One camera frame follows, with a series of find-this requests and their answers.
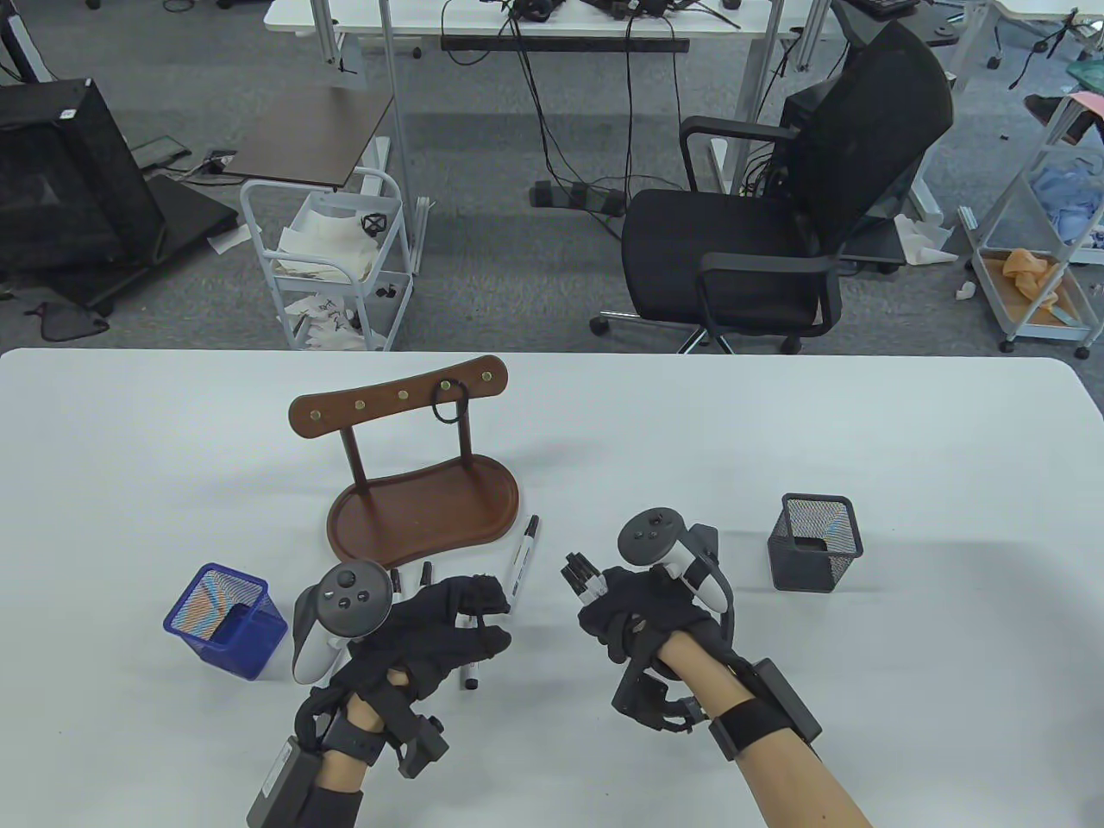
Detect person's left hand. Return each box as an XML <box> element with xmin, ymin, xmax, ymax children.
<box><xmin>328</xmin><ymin>574</ymin><xmax>513</xmax><ymax>704</ymax></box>

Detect person's right hand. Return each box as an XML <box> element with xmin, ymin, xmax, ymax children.
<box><xmin>576</xmin><ymin>565</ymin><xmax>740</xmax><ymax>667</ymax></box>

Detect grey white hand controller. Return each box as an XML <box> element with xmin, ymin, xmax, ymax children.
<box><xmin>618</xmin><ymin>509</ymin><xmax>731</xmax><ymax>615</ymax></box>
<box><xmin>292</xmin><ymin>561</ymin><xmax>393</xmax><ymax>687</ymax></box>

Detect person's right forearm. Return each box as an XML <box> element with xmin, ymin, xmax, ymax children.
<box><xmin>655</xmin><ymin>634</ymin><xmax>872</xmax><ymax>828</ymax></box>

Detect black forearm battery box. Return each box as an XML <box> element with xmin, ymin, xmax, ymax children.
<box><xmin>749</xmin><ymin>660</ymin><xmax>822</xmax><ymax>744</ymax></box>
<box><xmin>246</xmin><ymin>740</ymin><xmax>327</xmax><ymax>828</ymax></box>

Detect brown wooden hook stand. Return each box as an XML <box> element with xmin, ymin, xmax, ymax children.
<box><xmin>288</xmin><ymin>354</ymin><xmax>522</xmax><ymax>572</ymax></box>

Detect blue mesh pen holder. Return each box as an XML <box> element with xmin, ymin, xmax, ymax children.
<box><xmin>163</xmin><ymin>562</ymin><xmax>289</xmax><ymax>682</ymax></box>

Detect black mesh pen holder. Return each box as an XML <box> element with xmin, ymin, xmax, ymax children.
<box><xmin>768</xmin><ymin>493</ymin><xmax>865</xmax><ymax>594</ymax></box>

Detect white rolling cart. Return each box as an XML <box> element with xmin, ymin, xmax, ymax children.
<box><xmin>959</xmin><ymin>91</ymin><xmax>1104</xmax><ymax>360</ymax></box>
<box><xmin>240</xmin><ymin>168</ymin><xmax>417</xmax><ymax>353</ymax></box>

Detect white scribbled paper sheets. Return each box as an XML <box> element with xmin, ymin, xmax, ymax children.
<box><xmin>289</xmin><ymin>293</ymin><xmax>370</xmax><ymax>351</ymax></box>

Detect black mesh office chair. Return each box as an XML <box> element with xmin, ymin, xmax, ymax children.
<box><xmin>590</xmin><ymin>16</ymin><xmax>957</xmax><ymax>356</ymax></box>

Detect white crumpled paper sheet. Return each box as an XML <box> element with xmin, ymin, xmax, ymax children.
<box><xmin>278</xmin><ymin>200</ymin><xmax>385</xmax><ymax>282</ymax></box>

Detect black floor power strip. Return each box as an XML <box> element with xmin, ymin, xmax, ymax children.
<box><xmin>528</xmin><ymin>179</ymin><xmax>628</xmax><ymax>218</ymax></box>

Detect black triangular floor object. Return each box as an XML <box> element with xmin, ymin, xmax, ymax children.
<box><xmin>24</xmin><ymin>302</ymin><xmax>111</xmax><ymax>342</ymax></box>

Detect black floor platform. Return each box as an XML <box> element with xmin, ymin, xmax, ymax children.
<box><xmin>0</xmin><ymin>172</ymin><xmax>240</xmax><ymax>317</ymax></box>

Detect orange cloth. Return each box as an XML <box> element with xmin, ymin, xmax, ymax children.
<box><xmin>1000</xmin><ymin>248</ymin><xmax>1063</xmax><ymax>310</ymax></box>

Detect brown side table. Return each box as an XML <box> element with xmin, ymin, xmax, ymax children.
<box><xmin>219</xmin><ymin>85</ymin><xmax>398</xmax><ymax>192</ymax></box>

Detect black computer tower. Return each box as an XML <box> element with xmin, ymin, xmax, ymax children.
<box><xmin>780</xmin><ymin>82</ymin><xmax>831</xmax><ymax>130</ymax></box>

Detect black mesh box cabinet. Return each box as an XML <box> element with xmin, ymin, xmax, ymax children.
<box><xmin>0</xmin><ymin>78</ymin><xmax>169</xmax><ymax>279</ymax></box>

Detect light blue cloth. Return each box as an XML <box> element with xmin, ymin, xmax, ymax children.
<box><xmin>1029</xmin><ymin>162</ymin><xmax>1104</xmax><ymax>248</ymax></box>

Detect white office desk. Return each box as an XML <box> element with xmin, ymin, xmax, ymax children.
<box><xmin>262</xmin><ymin>0</ymin><xmax>846</xmax><ymax>198</ymax></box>

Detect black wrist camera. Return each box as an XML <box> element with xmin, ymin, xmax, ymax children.
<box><xmin>397</xmin><ymin>712</ymin><xmax>450</xmax><ymax>781</ymax></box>
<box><xmin>611</xmin><ymin>660</ymin><xmax>704</xmax><ymax>734</ymax></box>

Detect black wrist strap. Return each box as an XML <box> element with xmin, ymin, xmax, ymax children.
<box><xmin>707</xmin><ymin>699</ymin><xmax>781</xmax><ymax>760</ymax></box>
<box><xmin>323</xmin><ymin>716</ymin><xmax>385</xmax><ymax>764</ymax></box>

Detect silver metal post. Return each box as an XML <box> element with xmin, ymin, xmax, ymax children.
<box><xmin>376</xmin><ymin>0</ymin><xmax>430</xmax><ymax>279</ymax></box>

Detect black cable tray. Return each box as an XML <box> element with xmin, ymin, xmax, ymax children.
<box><xmin>440</xmin><ymin>36</ymin><xmax>691</xmax><ymax>53</ymax></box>

